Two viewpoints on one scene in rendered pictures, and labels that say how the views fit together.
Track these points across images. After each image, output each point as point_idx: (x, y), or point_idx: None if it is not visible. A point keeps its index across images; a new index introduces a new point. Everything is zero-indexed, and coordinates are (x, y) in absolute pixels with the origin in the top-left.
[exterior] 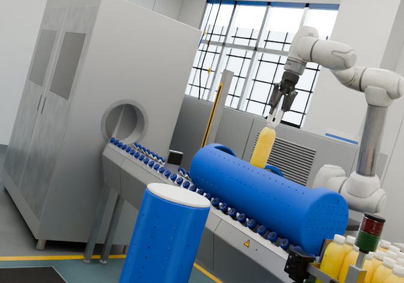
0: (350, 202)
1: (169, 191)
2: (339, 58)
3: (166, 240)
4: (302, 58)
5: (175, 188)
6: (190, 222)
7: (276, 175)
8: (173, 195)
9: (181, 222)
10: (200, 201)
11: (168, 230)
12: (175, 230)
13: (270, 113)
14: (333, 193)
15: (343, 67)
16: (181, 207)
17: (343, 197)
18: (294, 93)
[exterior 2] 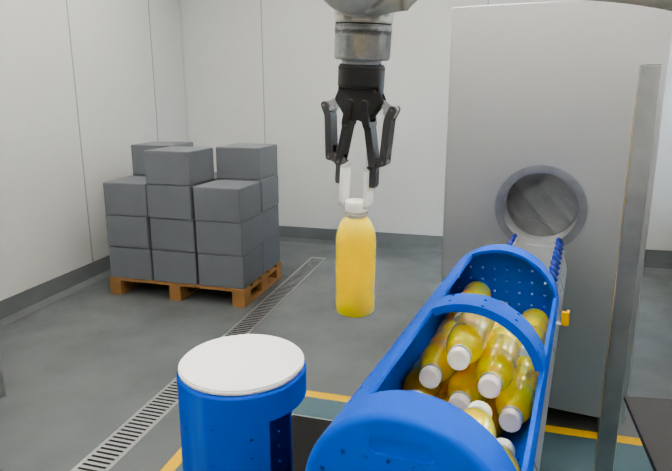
0: None
1: (223, 355)
2: None
3: (184, 447)
4: (343, 15)
5: (271, 346)
6: (202, 421)
7: (410, 335)
8: (207, 363)
9: (189, 419)
10: (243, 381)
11: (182, 428)
12: (187, 431)
13: (336, 181)
14: (393, 420)
15: None
16: (184, 390)
17: (453, 440)
18: (383, 113)
